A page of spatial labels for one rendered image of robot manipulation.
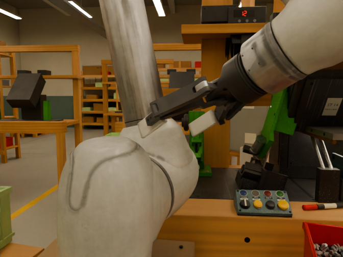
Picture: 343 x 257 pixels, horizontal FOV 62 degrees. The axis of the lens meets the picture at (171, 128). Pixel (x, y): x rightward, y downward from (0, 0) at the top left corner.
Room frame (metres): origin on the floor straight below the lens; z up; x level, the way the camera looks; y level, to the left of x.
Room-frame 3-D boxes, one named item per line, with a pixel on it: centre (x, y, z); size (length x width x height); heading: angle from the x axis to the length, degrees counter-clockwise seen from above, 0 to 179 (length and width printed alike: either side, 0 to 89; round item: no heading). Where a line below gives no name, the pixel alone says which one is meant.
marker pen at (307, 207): (0.82, -0.45, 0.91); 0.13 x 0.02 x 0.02; 99
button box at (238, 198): (0.81, -0.26, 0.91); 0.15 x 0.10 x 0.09; 85
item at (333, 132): (0.99, -0.55, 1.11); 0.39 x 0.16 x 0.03; 175
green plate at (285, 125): (1.04, -0.40, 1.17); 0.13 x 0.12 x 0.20; 85
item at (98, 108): (10.76, 1.98, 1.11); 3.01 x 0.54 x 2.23; 86
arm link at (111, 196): (0.48, 0.11, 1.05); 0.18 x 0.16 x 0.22; 156
